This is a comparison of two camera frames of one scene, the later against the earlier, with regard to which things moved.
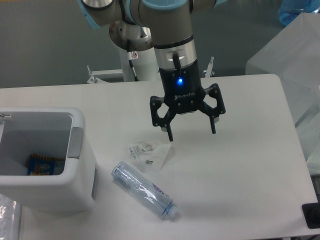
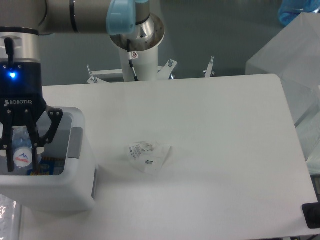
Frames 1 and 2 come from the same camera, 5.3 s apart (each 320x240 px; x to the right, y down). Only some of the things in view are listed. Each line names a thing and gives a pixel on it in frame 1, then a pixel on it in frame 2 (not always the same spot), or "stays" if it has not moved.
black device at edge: [311, 213] stays
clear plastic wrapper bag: [149, 156] stays
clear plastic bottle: [144, 189] -> [22, 150]
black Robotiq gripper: [183, 91] -> [20, 89]
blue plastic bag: [289, 10] stays
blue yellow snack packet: [41, 165] stays
